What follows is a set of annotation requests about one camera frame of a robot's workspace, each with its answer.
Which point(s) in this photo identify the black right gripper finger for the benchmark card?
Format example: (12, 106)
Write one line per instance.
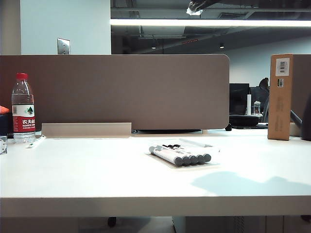
(196, 6)

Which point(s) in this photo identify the clear plastic marker packaging box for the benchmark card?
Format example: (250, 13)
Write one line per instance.
(201, 145)

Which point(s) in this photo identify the white marker black cap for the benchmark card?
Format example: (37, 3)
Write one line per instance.
(200, 158)
(193, 159)
(178, 161)
(186, 159)
(207, 157)

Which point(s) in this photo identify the tall brown cardboard box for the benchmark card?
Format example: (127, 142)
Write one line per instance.
(279, 109)

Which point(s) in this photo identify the small blue patterned box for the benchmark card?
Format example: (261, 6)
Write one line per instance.
(3, 145)

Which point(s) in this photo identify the long ceiling light strip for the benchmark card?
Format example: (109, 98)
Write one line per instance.
(206, 23)

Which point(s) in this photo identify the black computer monitor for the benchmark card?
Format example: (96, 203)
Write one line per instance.
(239, 99)

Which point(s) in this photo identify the black office chair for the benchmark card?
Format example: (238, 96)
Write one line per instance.
(264, 83)

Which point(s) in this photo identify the white cylinder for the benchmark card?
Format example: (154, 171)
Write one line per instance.
(249, 104)

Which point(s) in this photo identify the brown desk partition panel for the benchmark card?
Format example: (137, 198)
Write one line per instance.
(121, 92)

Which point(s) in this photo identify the small glass jar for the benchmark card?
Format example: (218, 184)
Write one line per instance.
(257, 109)

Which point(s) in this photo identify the black round flat object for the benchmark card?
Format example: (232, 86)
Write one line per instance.
(243, 120)

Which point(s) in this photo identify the black partition clamp knob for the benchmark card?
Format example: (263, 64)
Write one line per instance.
(228, 127)

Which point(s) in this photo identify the black partition foot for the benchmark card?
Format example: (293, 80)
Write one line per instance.
(170, 131)

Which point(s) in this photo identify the brown neighbouring partition panel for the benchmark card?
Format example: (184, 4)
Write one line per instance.
(301, 85)

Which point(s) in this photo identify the clear water bottle red label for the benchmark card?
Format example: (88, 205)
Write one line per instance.
(23, 121)

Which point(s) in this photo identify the orange object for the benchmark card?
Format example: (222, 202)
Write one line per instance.
(3, 109)

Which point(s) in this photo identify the dark blue object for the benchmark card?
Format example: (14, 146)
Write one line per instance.
(5, 125)

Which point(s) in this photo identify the black caster wheel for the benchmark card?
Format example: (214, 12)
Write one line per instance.
(111, 221)

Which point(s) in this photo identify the metal wall switch plate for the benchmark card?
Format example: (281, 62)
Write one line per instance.
(63, 46)

